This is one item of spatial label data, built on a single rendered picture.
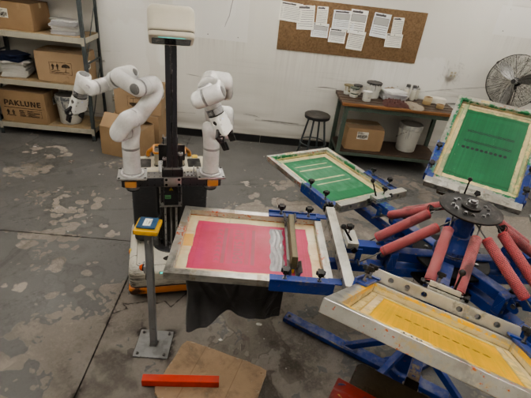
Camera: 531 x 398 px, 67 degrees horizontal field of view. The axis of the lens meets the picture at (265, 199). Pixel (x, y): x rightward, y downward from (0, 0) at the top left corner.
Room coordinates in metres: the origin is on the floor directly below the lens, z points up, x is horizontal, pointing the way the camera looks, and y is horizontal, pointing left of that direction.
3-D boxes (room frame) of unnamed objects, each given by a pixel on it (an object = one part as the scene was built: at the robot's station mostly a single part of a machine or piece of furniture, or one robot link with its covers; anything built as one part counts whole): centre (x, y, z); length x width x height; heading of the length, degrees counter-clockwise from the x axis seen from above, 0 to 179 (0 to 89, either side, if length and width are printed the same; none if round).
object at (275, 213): (1.98, -0.18, 0.98); 0.30 x 0.05 x 0.07; 93
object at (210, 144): (2.13, 0.34, 1.37); 0.13 x 0.10 x 0.16; 95
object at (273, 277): (1.42, -0.21, 0.98); 0.30 x 0.05 x 0.07; 93
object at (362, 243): (1.72, -0.52, 1.02); 0.17 x 0.06 x 0.05; 93
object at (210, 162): (2.14, 0.35, 1.21); 0.16 x 0.13 x 0.15; 17
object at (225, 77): (1.93, 0.30, 1.70); 0.21 x 0.15 x 0.16; 5
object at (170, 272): (1.69, 0.04, 0.97); 0.79 x 0.58 x 0.04; 93
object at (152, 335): (1.78, 0.62, 0.48); 0.22 x 0.22 x 0.96; 3
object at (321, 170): (2.51, -0.51, 1.05); 1.08 x 0.61 x 0.23; 33
